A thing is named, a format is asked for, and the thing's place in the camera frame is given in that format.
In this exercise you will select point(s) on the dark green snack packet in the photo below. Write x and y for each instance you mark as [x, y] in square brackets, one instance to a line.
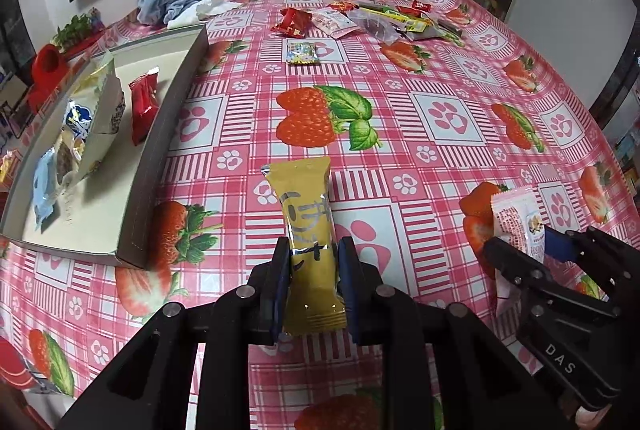
[448, 32]

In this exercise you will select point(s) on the small red candy wrapper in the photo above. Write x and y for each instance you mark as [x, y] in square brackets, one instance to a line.
[420, 4]

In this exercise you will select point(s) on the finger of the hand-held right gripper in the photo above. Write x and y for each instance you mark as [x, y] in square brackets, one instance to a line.
[560, 244]
[510, 260]

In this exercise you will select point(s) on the pink white snack packet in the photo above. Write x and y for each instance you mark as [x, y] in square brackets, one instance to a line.
[334, 22]
[517, 220]

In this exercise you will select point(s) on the red patterned snack packet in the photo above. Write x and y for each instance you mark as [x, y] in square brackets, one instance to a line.
[292, 22]

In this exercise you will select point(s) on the pink checked strawberry tablecloth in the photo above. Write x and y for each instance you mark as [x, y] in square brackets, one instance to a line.
[450, 109]

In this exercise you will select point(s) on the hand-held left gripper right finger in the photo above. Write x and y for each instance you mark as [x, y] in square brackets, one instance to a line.
[345, 270]

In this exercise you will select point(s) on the small red candy packet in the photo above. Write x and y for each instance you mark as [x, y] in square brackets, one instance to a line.
[342, 5]

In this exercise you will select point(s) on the white chips bag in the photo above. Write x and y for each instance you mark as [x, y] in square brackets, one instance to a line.
[100, 119]

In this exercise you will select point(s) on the small green leafy plant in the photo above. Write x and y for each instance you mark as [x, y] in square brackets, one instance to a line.
[75, 29]

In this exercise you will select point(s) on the red plastic chair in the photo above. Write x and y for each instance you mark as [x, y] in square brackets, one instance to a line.
[47, 64]

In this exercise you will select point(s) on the green yellow snack packet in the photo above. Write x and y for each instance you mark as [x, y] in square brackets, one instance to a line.
[412, 25]

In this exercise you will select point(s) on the light blue snack packet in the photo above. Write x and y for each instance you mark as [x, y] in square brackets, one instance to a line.
[45, 185]

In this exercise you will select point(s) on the light blue cloth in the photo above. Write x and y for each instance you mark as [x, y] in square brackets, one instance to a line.
[165, 2]

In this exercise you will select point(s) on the brown bar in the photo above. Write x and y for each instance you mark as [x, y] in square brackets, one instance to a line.
[64, 159]

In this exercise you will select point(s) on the grey cardboard box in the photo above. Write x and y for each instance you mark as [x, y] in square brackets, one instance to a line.
[150, 175]

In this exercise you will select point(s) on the small colourful dotted packet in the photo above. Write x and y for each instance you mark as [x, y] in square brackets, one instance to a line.
[301, 52]

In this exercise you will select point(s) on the gold yellow snack packet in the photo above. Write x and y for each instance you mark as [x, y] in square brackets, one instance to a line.
[305, 210]

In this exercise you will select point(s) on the long red snack packet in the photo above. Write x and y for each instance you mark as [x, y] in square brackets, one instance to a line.
[145, 109]

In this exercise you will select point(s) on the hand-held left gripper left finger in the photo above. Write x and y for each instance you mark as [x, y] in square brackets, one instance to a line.
[281, 270]

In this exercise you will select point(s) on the white cloth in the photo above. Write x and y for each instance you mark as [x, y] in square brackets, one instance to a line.
[200, 12]

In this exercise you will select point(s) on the clear packet with dark snack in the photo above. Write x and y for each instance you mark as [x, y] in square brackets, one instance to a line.
[375, 27]

